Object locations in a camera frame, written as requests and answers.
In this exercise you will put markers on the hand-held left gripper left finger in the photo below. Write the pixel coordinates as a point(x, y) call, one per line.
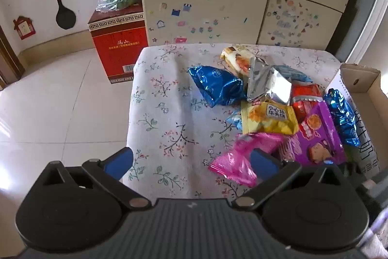
point(116, 163)

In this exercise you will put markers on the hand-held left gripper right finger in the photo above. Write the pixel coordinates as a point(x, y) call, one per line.
point(263, 162)

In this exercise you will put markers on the pink snack packet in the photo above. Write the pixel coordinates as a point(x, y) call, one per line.
point(233, 160)

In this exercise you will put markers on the yellow snack packet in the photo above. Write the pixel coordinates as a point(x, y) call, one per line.
point(266, 121)

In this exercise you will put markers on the purple snack packet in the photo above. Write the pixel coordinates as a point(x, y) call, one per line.
point(315, 131)

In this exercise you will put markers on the orange-red snack packet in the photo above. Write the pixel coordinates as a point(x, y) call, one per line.
point(304, 95)

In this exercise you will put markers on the small blue foil snack packet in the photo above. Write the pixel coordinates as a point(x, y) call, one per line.
point(341, 113)

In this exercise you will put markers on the large blue foil snack packet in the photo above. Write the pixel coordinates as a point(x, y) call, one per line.
point(215, 84)

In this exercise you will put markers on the white printed cardboard box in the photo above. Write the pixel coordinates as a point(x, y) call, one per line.
point(368, 80)

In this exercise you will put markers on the silver foil snack packet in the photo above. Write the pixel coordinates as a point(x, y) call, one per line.
point(266, 83)

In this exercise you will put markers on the floral tablecloth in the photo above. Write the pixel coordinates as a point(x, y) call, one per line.
point(169, 101)

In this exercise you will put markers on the flat teal blue snack packet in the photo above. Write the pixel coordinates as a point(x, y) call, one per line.
point(295, 74)

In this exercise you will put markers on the cream bread snack packet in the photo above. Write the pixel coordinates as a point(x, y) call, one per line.
point(235, 60)

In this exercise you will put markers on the red cardboard box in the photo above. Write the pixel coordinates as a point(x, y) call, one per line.
point(118, 46)

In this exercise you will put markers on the grey refrigerator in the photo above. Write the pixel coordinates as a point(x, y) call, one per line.
point(372, 22)

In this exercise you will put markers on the wooden door frame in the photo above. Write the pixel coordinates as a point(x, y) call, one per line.
point(10, 58)

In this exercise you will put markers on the red house wall decal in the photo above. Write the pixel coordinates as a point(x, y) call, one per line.
point(23, 28)

